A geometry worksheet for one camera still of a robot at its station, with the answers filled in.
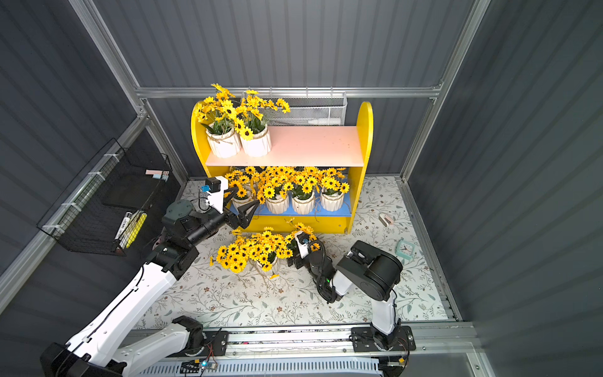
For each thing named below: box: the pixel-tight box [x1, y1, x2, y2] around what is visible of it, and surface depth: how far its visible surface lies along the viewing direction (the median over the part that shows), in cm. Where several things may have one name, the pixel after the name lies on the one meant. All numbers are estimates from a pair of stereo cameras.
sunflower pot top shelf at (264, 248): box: [246, 227, 293, 273], surface depth 82 cm
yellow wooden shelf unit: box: [190, 101, 374, 235], surface depth 81 cm
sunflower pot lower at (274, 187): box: [256, 166, 294, 215], surface depth 84 cm
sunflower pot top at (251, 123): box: [234, 89, 292, 158], surface depth 68 cm
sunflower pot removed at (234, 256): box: [216, 229, 253, 274], surface depth 80 cm
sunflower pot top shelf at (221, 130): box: [194, 83, 241, 159], surface depth 68 cm
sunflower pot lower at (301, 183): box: [283, 166, 321, 215], surface depth 84 cm
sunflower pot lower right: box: [320, 168, 351, 213], surface depth 87 cm
